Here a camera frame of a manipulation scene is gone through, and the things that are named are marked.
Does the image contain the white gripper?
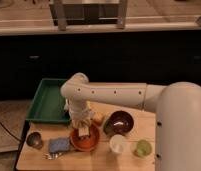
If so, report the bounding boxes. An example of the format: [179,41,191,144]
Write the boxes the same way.
[68,104,94,128]

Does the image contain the white eraser block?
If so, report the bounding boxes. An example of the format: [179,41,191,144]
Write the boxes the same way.
[78,126,89,137]

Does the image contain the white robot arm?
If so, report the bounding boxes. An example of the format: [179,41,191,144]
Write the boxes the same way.
[61,73,201,171]

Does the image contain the dark purple bowl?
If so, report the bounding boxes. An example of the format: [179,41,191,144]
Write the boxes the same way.
[103,110,134,136]

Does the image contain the white plastic fork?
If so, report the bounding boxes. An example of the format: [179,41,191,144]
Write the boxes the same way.
[63,99,69,113]

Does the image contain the green plastic tray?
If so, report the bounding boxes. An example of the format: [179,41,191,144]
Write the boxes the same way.
[26,78,70,124]

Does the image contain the blue sponge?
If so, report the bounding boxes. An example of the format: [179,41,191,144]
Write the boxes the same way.
[48,137,70,153]

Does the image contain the white cup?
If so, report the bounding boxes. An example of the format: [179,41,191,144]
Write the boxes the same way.
[109,134,127,155]

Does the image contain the small metal cup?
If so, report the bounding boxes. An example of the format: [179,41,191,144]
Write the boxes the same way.
[26,132,43,149]

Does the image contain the green cup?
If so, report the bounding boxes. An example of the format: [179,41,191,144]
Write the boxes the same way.
[133,139,152,158]

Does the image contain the white wooden chair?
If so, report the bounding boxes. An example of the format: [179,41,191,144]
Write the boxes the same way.
[48,0,128,31]

